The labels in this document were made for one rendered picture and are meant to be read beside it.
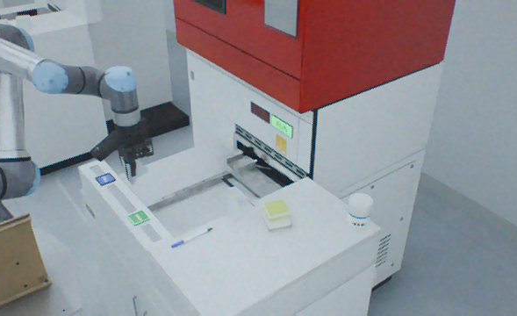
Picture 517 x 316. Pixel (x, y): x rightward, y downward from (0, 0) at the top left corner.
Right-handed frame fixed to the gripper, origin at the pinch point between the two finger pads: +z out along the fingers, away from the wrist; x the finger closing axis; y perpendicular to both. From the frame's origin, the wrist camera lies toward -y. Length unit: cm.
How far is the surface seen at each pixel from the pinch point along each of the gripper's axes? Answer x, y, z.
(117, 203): 11.3, -1.5, 14.7
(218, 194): 11.1, 37.3, 28.7
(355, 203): -44, 51, 5
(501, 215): -24, 207, 100
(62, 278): 4.0, -25.2, 28.7
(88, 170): 35.2, -2.0, 14.7
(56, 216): 144, 3, 111
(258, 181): 2, 50, 23
